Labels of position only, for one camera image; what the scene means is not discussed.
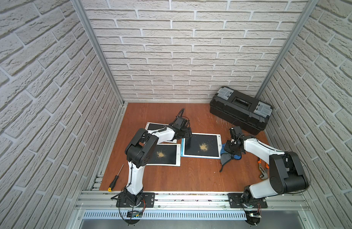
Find far white drawing tablet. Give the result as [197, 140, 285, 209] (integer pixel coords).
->
[145, 122, 177, 144]

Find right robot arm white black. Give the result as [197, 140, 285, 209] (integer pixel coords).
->
[220, 127, 310, 206]

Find near white drawing tablet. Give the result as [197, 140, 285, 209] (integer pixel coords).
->
[146, 144, 181, 167]

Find blue microfiber cleaning mitt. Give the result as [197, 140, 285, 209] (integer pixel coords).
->
[220, 144, 242, 172]

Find aluminium mounting rail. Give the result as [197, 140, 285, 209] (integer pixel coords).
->
[74, 191, 310, 211]

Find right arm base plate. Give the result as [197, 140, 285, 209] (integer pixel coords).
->
[227, 193, 268, 209]

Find black toolbox grey latches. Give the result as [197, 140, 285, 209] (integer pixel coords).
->
[209, 86, 273, 135]

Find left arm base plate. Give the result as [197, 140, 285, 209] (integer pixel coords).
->
[116, 192, 156, 208]

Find orange handled pliers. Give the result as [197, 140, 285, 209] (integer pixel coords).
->
[257, 158, 269, 180]

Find white drawing tablet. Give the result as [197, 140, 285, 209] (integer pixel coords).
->
[145, 122, 177, 144]
[146, 144, 181, 167]

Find blue-edged drawing tablet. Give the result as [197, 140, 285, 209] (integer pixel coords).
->
[181, 133, 222, 159]

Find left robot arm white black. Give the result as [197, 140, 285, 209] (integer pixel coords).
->
[123, 115, 192, 197]

